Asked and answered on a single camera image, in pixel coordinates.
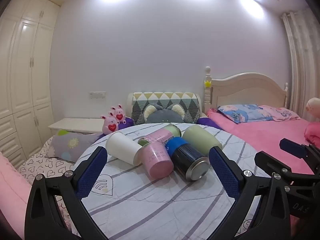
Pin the pink cartoon pillow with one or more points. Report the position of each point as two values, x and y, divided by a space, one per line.
282 112

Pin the pink cushion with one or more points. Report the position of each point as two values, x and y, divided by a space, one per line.
313 132

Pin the grey cat plush pillow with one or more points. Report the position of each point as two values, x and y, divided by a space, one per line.
162 115

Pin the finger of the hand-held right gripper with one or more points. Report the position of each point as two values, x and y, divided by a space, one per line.
293 148
272 163

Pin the pink cup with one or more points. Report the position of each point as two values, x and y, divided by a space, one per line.
158 136
157 161

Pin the white nightstand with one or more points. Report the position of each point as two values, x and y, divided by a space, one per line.
75 124

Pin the pink blanket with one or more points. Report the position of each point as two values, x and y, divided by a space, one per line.
12 185

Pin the grey floral pillow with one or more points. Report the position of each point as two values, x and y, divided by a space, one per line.
72 145

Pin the diamond patterned cushion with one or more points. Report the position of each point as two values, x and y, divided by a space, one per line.
185 100

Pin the pale pink plush toy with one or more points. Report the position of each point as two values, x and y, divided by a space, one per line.
313 107

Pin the pink bed sheet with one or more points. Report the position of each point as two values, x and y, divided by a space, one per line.
262 135

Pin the white cup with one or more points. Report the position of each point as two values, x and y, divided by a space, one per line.
122 146

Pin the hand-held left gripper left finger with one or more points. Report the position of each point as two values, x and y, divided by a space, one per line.
88 177

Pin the pink bunny toy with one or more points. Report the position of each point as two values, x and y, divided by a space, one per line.
110 125
119 113

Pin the cream curtain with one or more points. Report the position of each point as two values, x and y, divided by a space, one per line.
302 62

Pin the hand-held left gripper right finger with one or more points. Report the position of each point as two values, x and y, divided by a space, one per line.
226 175

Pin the wall socket panel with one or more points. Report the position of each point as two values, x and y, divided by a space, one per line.
97 94

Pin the olive green cup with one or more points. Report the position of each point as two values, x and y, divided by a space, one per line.
200 138

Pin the blue cartoon pillow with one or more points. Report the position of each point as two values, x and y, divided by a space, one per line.
240 113

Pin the cream bed headboard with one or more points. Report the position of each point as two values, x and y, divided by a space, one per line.
250 90

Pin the blue and black metal cup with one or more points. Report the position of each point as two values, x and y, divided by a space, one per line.
186 160

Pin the yellow star decoration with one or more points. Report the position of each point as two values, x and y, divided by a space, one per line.
208 83

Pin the heart print bed sheet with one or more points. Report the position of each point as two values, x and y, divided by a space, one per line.
47 166

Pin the white wardrobe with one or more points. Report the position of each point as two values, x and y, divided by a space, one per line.
22 75

